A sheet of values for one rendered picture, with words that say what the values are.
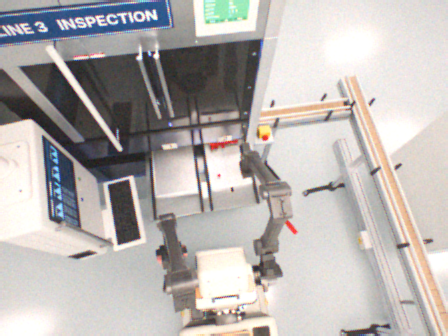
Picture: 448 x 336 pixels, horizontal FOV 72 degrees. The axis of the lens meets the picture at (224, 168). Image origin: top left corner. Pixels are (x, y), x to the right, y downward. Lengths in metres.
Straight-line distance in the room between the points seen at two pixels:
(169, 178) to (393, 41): 3.18
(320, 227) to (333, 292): 0.53
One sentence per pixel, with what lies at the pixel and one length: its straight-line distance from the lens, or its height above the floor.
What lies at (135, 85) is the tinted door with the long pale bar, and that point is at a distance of 1.41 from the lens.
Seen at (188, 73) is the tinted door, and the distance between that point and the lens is 1.36.
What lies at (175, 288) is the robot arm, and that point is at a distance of 1.08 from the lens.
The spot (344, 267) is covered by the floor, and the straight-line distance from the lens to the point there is 2.90.
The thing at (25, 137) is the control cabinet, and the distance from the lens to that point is 1.53.
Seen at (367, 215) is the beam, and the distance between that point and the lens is 2.44.
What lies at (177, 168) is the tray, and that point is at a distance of 1.97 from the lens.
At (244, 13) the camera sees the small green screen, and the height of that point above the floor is 1.94.
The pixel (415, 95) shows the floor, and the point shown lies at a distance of 3.90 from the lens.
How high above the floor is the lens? 2.69
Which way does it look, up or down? 68 degrees down
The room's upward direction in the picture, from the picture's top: 2 degrees clockwise
